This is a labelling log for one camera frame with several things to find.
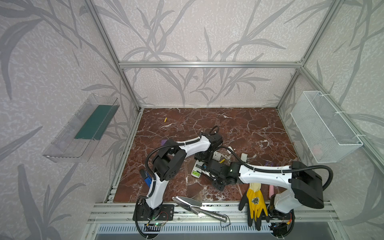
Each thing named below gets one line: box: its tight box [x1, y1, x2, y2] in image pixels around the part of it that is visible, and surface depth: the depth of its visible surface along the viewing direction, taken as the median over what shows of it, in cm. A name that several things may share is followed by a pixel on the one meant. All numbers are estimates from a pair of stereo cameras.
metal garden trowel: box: [171, 196, 227, 222], surface depth 77 cm
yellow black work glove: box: [238, 183, 270, 231], surface depth 75 cm
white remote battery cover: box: [240, 153, 248, 162], surface depth 96 cm
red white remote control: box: [191, 159, 205, 179], surface depth 88 cm
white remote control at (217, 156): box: [212, 151, 225, 162], surface depth 95 cm
